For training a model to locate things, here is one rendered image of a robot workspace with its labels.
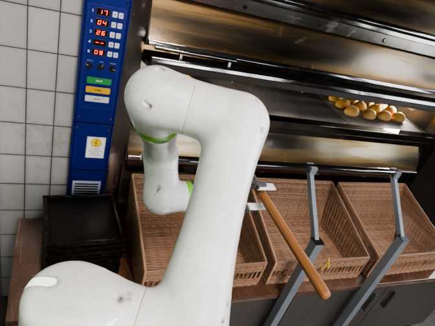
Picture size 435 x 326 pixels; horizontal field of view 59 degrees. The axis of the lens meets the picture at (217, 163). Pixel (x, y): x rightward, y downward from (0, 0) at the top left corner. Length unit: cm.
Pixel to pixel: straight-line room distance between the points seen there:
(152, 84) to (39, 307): 40
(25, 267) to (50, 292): 118
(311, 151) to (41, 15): 141
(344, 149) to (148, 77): 169
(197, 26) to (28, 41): 61
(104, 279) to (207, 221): 17
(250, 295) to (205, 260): 124
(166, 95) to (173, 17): 87
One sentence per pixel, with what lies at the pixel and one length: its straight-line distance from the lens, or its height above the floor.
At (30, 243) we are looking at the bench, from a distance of 183.
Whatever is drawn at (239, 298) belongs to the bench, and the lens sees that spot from 179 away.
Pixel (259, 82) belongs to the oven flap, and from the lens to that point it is 159.
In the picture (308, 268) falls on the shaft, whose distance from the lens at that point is 110.
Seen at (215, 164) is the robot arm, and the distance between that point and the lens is 65.
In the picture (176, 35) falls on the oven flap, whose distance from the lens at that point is 156.
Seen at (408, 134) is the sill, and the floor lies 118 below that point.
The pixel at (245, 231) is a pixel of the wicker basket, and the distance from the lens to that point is 192.
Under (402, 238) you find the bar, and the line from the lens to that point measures 196.
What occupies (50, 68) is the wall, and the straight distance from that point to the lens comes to 158.
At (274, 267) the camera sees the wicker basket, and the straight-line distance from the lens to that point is 181.
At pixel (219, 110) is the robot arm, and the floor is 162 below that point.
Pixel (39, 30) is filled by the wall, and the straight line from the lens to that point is 154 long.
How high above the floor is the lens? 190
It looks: 31 degrees down
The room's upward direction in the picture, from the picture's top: 18 degrees clockwise
